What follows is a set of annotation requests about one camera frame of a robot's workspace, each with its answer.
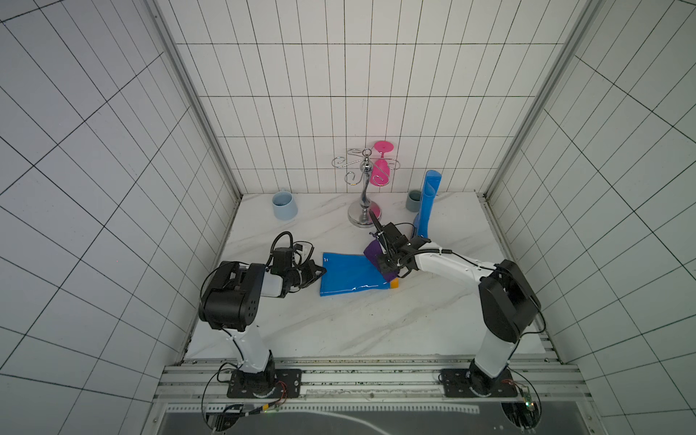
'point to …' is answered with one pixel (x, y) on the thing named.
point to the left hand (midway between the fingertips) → (325, 273)
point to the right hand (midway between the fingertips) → (384, 256)
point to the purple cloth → (372, 252)
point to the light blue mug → (285, 206)
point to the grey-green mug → (413, 200)
